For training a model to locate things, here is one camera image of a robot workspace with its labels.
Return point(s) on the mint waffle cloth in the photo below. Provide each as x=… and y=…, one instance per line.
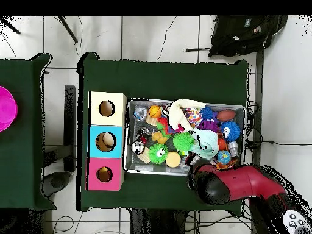
x=207, y=143

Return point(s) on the purple spiky monster toy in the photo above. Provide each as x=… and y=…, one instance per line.
x=208, y=125

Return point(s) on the cream waffle cloth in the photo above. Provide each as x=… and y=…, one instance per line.
x=176, y=114

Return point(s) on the yellow duck plush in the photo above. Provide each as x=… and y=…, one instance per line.
x=104, y=170

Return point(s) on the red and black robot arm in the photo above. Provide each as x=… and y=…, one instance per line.
x=243, y=182

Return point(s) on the silver mesh bin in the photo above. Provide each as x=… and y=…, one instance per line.
x=136, y=168

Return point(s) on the wooden box with three holes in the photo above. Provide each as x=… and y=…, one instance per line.
x=117, y=119

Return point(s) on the round orange sponge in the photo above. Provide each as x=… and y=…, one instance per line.
x=173, y=159

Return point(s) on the green spiky ball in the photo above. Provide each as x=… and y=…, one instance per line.
x=183, y=141

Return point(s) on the green spiky monster toy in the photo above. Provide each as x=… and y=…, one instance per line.
x=158, y=154

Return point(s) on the blue spiky ball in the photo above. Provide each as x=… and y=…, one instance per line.
x=231, y=130

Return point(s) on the brown toy football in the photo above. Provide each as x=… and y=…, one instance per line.
x=226, y=115

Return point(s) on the orange toy basketball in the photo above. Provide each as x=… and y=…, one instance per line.
x=155, y=111

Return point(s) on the dark green tablecloth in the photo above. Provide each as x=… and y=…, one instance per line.
x=170, y=78
x=24, y=158

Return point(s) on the black panel on stand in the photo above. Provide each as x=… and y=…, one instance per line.
x=70, y=121

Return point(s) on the black backpack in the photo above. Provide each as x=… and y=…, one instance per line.
x=238, y=36

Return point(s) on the black tripod leg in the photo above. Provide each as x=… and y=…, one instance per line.
x=11, y=26
x=68, y=29

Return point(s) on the pink plastic bowl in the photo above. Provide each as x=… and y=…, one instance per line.
x=7, y=109

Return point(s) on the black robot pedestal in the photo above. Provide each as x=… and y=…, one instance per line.
x=158, y=224

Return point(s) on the grey metal rail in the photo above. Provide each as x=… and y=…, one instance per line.
x=258, y=85

